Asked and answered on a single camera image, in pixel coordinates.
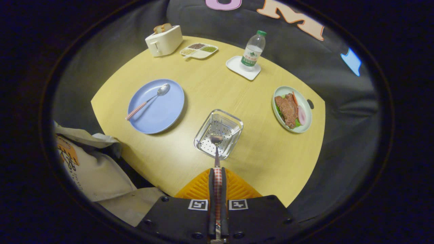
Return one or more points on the green lettuce leaf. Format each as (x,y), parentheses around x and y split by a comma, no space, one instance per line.
(297,123)

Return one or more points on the blue plate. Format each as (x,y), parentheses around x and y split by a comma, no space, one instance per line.
(159,113)

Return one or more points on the clear green-capped water bottle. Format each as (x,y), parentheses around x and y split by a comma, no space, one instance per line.
(252,51)

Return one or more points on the pale green oval plate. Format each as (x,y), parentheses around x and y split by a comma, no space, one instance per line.
(304,101)

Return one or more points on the cream toaster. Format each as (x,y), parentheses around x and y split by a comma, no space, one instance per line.
(168,44)

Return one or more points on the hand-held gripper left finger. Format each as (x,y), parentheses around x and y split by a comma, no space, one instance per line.
(211,189)

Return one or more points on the perforated metal drain basket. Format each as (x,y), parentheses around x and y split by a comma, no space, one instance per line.
(231,124)

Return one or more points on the orange carrot stick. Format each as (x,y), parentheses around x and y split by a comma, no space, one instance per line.
(295,98)

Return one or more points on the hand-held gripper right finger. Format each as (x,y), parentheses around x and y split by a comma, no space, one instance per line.
(224,189)

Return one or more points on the brown steak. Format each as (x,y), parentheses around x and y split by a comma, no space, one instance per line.
(286,110)

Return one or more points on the white divided dish with beans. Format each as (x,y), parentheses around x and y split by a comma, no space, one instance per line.
(201,53)

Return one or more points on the pink ham slice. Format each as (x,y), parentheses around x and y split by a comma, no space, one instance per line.
(301,116)

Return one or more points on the white square coaster tray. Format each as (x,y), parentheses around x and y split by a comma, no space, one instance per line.
(234,64)

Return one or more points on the toasted bread slice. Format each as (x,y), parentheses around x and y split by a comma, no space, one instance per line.
(167,26)
(158,28)

